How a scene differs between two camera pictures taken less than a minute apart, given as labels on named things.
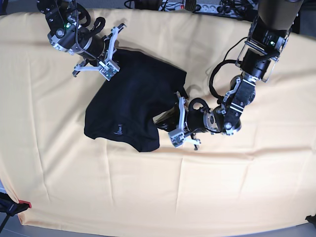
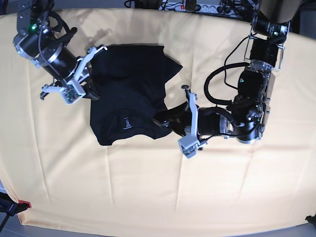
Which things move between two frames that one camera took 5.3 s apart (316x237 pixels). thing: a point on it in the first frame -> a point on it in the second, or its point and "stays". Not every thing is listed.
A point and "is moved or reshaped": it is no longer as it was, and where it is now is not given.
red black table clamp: (8, 206) stays
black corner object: (311, 219) stays
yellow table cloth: (263, 177) stays
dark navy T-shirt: (122, 108) is moved or reshaped
